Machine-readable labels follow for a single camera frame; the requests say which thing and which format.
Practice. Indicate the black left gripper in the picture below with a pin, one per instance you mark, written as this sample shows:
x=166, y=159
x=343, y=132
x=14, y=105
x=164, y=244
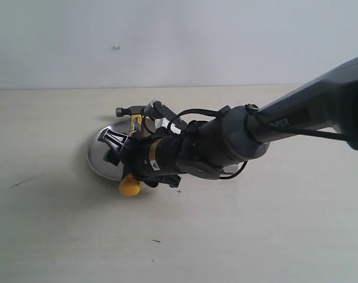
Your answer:
x=155, y=160

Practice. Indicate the yellow black claw hammer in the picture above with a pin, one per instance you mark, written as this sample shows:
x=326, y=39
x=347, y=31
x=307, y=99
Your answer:
x=130, y=185

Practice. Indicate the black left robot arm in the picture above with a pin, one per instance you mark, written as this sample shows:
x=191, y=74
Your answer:
x=326, y=107

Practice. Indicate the red dome push button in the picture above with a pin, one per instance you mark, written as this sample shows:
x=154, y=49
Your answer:
x=230, y=170

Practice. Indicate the round metal plate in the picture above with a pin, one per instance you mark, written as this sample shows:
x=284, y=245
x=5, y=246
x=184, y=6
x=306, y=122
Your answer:
x=96, y=150

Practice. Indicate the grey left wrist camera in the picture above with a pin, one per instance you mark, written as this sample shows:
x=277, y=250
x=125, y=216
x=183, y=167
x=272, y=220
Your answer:
x=164, y=117

